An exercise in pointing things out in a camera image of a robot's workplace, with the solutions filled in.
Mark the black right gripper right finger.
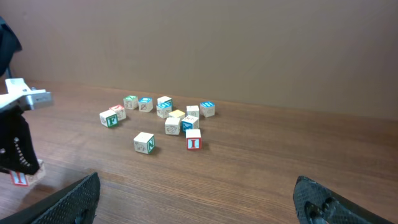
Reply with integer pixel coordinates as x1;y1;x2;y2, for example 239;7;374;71
293;175;392;224

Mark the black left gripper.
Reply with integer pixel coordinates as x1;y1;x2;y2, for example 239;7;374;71
1;106;40;175

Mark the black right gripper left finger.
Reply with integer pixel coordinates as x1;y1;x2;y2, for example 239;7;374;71
1;172;101;224

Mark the red I block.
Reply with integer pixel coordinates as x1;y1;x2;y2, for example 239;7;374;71
185;129;201;151
10;159;45;187

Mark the green N wooden block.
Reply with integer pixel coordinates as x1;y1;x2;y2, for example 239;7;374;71
133;132;155;154

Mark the green F wooden block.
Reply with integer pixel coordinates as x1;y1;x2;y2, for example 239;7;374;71
99;110;119;128

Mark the red V wooden block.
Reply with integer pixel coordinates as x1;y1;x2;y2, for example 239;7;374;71
110;105;126;121

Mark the green top wooden block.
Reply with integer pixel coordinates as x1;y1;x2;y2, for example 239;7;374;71
123;95;138;110

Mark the blue top block left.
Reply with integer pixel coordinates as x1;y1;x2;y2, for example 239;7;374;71
138;97;153;113

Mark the plain picture wooden block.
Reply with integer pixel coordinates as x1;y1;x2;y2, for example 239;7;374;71
165;117;180;135

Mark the blue D wooden block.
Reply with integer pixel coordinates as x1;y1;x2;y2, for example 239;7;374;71
156;102;172;119

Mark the plain top wooden block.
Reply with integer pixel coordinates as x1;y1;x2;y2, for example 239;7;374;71
157;96;173;108

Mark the yellow top wooden block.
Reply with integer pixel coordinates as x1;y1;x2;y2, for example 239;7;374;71
169;110;186;120

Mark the blue X side block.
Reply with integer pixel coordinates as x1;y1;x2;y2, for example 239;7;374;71
181;115;199;132

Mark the blue top block right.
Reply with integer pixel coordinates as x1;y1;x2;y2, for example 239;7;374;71
200;101;215;118

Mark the blue side picture block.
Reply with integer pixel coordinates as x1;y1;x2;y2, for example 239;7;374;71
187;105;200;118

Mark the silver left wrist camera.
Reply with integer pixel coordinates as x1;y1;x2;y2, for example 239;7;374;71
1;78;53;112

